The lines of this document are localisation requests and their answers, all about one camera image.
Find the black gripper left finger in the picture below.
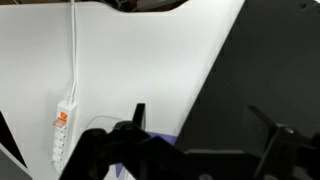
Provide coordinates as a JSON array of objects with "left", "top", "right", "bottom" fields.
[{"left": 59, "top": 103, "right": 188, "bottom": 180}]

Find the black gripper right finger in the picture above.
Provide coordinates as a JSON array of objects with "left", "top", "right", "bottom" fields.
[{"left": 248, "top": 105, "right": 320, "bottom": 180}]

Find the white power strip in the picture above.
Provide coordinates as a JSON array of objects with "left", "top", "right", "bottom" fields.
[{"left": 51, "top": 97, "right": 78, "bottom": 175}]

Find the purple mat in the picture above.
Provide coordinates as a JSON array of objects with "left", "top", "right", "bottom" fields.
[{"left": 114, "top": 130, "right": 178, "bottom": 180}]

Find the black panel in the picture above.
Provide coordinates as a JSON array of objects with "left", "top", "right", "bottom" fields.
[{"left": 174, "top": 0, "right": 320, "bottom": 158}]

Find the white power strip cable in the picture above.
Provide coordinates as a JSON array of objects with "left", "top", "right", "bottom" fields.
[{"left": 67, "top": 0, "right": 79, "bottom": 102}]

